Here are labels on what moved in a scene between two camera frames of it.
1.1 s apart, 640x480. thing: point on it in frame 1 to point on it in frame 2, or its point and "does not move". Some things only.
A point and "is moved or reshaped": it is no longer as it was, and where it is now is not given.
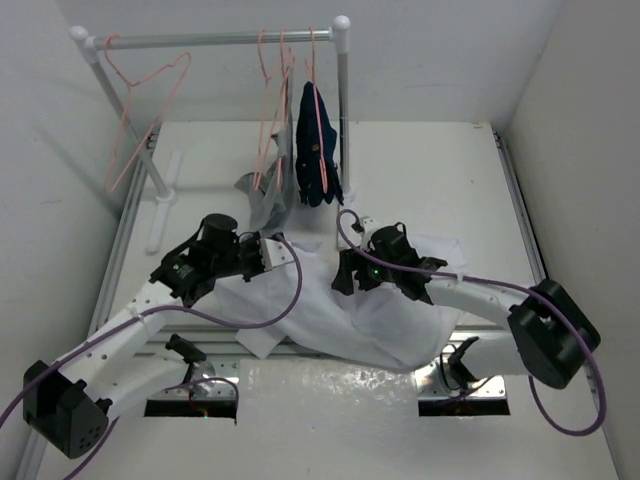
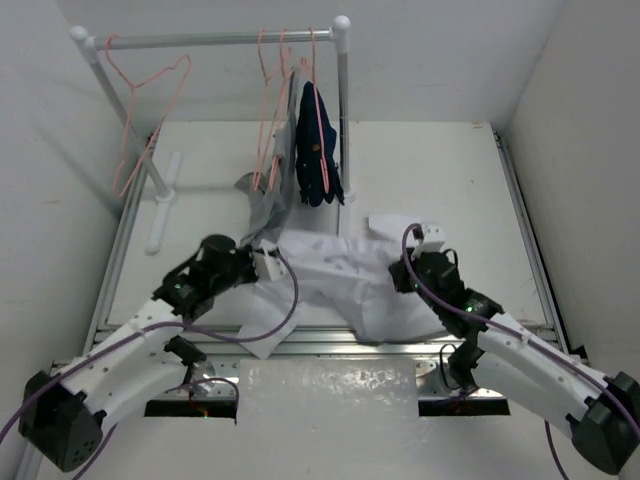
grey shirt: (271, 191) does not move
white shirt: (293, 305) is moved or reshaped
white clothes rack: (165, 194) does not move
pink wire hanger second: (272, 87) does not move
